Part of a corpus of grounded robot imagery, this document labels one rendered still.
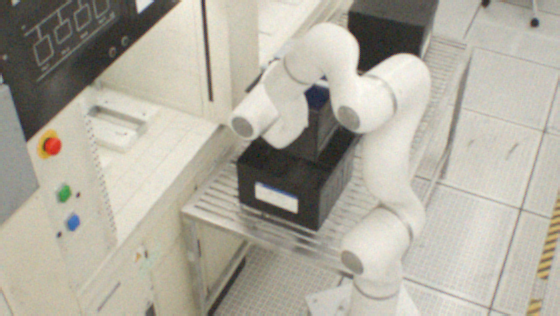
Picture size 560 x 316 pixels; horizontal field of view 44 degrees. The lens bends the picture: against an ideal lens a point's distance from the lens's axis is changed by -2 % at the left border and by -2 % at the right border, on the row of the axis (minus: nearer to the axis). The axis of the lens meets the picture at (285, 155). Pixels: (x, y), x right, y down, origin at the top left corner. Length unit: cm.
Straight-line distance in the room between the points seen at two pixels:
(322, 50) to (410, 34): 119
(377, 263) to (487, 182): 195
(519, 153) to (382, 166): 226
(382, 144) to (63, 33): 69
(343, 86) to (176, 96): 110
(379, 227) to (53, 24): 81
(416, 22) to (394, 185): 117
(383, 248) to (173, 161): 86
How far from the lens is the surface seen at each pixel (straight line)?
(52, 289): 180
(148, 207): 207
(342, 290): 199
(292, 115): 163
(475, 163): 355
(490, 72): 416
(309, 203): 204
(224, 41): 210
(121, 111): 236
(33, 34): 146
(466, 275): 307
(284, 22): 279
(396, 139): 144
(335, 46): 140
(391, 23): 258
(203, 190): 225
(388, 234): 158
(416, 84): 140
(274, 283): 295
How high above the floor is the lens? 237
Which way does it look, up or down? 43 degrees down
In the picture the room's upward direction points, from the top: straight up
